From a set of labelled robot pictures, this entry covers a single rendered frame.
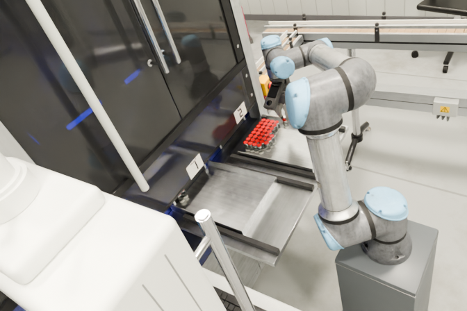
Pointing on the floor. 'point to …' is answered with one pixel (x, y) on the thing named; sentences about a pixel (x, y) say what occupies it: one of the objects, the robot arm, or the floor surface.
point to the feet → (355, 144)
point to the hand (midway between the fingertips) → (283, 118)
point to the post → (243, 38)
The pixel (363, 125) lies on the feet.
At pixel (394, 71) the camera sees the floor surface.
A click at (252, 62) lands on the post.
